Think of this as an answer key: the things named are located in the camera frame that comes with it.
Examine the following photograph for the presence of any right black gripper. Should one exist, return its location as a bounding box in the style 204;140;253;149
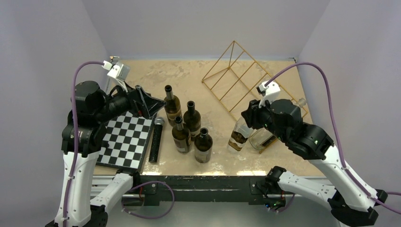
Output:
242;95;288;143

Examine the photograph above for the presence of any clear glass bottle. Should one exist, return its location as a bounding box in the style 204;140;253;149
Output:
249;98;308;154

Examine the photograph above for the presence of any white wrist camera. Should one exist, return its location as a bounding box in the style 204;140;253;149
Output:
102;61;131;92
256;81;281;108

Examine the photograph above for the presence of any dark wine bottle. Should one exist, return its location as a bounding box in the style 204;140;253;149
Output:
183;101;201;141
194;127;213;163
172;116;191;154
164;85;182;127

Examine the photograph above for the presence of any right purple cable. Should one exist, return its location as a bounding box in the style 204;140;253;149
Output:
264;61;401;217

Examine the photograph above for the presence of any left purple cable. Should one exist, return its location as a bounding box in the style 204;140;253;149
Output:
62;61;105;227

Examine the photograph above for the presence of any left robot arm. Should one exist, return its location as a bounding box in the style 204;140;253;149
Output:
49;81;166;227

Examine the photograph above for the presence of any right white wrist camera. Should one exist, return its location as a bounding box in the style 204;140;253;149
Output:
256;81;281;108

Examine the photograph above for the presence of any clear liquor bottle black cap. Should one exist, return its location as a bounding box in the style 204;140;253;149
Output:
227;117;254;152

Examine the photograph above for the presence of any black white chessboard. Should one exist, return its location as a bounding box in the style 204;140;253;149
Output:
96;112;155;171

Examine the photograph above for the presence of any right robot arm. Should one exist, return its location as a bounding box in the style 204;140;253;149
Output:
241;99;388;227

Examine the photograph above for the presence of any black table front rail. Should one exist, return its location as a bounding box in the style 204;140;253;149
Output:
138;175;270;207

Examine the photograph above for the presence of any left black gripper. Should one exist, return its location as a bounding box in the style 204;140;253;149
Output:
95;78;166;122

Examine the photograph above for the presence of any purple cable loop under table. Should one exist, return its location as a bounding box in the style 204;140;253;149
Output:
121;181;175;220

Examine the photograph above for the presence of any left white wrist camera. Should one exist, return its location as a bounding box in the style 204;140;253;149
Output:
102;61;131;92

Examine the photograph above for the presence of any gold wire wine rack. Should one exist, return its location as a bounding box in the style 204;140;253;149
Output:
201;40;309;154

